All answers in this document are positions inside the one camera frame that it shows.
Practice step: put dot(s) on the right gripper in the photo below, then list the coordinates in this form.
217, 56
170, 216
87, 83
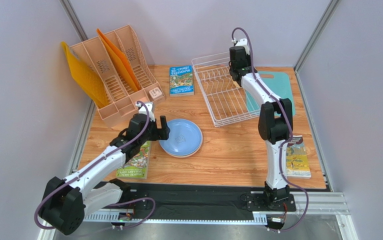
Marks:
237, 75

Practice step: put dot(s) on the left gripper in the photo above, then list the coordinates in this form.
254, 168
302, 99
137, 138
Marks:
161, 134

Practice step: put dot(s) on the blue plate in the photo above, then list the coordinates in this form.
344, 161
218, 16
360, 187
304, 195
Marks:
184, 138

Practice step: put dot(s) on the yellow plate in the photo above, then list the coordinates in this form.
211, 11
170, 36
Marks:
184, 156

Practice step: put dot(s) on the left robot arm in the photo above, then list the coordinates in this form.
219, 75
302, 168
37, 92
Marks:
67, 201

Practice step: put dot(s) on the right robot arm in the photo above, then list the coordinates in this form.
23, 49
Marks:
275, 125

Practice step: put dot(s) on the white power adapter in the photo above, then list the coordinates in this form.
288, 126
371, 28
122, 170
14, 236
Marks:
155, 93

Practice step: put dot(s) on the teal cutting board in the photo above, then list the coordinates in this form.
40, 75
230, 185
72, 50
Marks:
279, 83

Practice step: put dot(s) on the green treehouse book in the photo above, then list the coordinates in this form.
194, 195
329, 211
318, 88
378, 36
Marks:
137, 167

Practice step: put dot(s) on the pink desk file organizer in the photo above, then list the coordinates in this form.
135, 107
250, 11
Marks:
122, 98

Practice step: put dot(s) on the blue treehouse book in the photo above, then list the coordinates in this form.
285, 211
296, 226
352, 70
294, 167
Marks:
181, 81

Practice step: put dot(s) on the orange file folder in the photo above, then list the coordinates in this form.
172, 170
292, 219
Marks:
120, 62

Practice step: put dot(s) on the yellow file folder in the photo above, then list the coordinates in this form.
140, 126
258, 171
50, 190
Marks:
85, 77

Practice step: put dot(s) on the yellow book at right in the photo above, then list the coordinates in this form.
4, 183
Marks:
297, 164

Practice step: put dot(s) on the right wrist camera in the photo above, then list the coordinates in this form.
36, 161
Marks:
243, 42

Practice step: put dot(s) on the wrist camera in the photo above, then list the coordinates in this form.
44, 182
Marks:
147, 108
243, 42

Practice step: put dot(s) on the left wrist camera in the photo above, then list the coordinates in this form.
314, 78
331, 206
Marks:
147, 108

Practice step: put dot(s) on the white wire dish rack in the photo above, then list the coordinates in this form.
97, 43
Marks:
226, 102

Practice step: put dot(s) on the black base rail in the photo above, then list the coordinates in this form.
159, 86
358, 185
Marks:
201, 202

